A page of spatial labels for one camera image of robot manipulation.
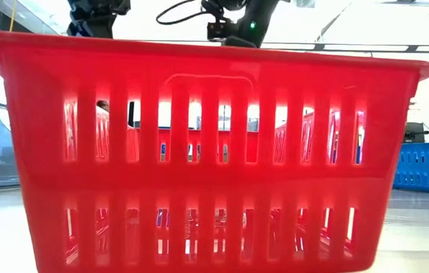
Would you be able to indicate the red plastic slotted basket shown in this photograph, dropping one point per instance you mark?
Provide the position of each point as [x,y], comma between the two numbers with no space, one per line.
[214,182]

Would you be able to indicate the dark box device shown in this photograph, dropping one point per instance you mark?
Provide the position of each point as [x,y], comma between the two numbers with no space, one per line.
[414,132]

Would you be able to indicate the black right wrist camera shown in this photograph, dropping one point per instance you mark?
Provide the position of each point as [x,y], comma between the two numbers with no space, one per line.
[219,31]

